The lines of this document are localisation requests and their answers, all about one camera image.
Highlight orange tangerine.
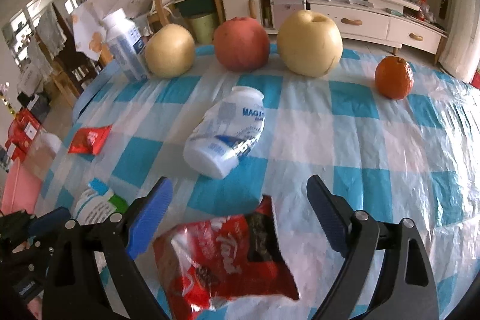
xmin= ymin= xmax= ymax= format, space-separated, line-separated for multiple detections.
xmin=374 ymin=56 xmax=414 ymax=100

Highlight grey round stool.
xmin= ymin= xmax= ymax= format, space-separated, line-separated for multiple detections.
xmin=23 ymin=132 xmax=62 ymax=180

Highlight blue white checkered tablecloth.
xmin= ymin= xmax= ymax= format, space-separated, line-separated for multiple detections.
xmin=36 ymin=50 xmax=479 ymax=319

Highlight red gift boxes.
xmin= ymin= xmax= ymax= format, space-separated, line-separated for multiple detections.
xmin=5 ymin=109 xmax=41 ymax=162

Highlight green waste bin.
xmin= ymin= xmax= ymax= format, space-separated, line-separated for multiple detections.
xmin=187 ymin=13 xmax=219 ymax=45

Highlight small red wrapper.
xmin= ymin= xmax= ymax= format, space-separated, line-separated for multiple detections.
xmin=68 ymin=125 xmax=112 ymax=156

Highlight red apple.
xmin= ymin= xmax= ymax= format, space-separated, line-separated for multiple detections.
xmin=213 ymin=17 xmax=270 ymax=71

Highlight white TV cabinet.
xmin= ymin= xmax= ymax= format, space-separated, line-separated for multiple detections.
xmin=214 ymin=0 xmax=448 ymax=55

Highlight pink plastic trash bucket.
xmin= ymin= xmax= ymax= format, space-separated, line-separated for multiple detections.
xmin=1 ymin=158 xmax=42 ymax=214

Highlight left yellow pear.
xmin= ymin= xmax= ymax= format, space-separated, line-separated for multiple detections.
xmin=145 ymin=23 xmax=195 ymax=78

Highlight green white wrapper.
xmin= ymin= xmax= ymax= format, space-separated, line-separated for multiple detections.
xmin=72 ymin=178 xmax=128 ymax=225

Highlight pink storage box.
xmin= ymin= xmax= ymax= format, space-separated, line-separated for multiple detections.
xmin=269 ymin=0 xmax=306 ymax=30

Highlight red milk tea packet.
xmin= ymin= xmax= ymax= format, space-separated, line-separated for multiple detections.
xmin=152 ymin=196 xmax=299 ymax=319

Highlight standing white blue bottle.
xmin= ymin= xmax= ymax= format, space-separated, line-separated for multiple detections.
xmin=103 ymin=9 xmax=151 ymax=82

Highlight right yellow pear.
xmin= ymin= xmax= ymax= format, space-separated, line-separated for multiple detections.
xmin=277 ymin=10 xmax=343 ymax=78

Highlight white plastic bottle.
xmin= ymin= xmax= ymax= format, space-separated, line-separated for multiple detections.
xmin=183 ymin=86 xmax=265 ymax=179

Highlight yellow pear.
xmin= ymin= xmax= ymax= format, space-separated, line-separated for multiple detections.
xmin=277 ymin=10 xmax=343 ymax=78
xmin=145 ymin=23 xmax=195 ymax=78

